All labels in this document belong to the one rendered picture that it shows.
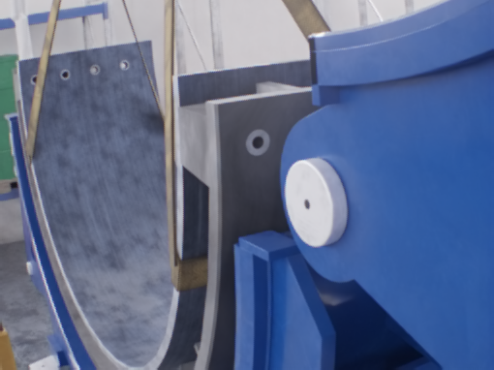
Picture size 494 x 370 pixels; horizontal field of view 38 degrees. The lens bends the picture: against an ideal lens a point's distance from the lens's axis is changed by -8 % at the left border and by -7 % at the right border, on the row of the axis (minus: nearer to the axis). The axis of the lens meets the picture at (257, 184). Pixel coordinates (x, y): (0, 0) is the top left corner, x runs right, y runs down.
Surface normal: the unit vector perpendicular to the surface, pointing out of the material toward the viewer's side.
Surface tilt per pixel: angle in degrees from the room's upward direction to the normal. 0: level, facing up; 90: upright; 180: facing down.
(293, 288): 90
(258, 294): 96
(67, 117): 75
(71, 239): 35
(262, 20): 90
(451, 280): 90
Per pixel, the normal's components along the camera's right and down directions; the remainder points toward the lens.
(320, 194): -0.87, 0.18
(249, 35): 0.48, 0.17
